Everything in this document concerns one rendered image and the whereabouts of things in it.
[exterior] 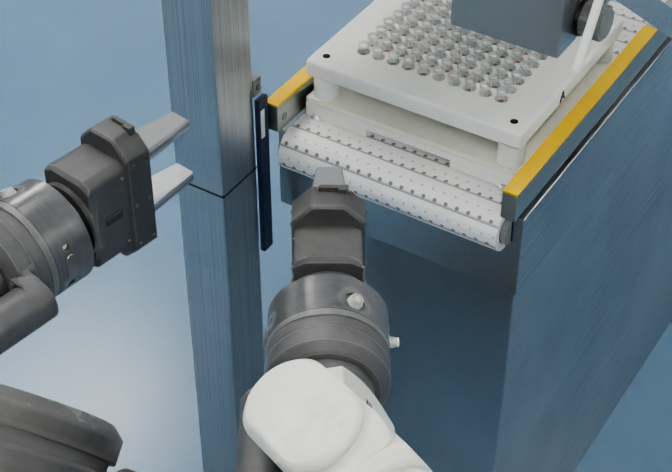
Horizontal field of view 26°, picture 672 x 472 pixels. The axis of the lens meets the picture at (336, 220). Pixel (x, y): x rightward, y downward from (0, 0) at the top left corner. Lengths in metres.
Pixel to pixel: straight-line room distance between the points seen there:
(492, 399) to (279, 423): 0.86
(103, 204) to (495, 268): 0.49
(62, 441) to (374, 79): 0.89
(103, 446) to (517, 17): 0.71
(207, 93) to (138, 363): 1.06
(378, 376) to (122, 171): 0.28
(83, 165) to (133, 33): 2.07
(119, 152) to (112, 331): 1.36
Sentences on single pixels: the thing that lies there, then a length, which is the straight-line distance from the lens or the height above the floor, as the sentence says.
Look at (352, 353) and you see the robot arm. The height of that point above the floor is 1.02.
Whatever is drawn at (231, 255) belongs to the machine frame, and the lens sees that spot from 1.54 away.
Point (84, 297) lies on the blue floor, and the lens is 2.55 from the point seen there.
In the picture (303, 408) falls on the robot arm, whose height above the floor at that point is 1.04.
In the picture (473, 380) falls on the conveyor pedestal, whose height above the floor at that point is 0.45.
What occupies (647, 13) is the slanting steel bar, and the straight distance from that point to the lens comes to 1.49.
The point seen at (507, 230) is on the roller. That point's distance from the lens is 1.42.
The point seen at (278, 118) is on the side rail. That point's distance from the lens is 1.49.
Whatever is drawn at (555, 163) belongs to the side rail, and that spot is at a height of 0.83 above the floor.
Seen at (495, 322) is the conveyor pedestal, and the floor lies 0.56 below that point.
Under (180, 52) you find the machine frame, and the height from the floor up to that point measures 0.94.
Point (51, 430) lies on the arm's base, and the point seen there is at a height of 1.26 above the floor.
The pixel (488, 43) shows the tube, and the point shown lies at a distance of 1.51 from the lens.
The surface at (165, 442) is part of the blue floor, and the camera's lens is 2.29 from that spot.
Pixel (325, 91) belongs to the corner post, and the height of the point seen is 0.85.
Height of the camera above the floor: 1.71
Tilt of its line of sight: 40 degrees down
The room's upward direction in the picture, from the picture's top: straight up
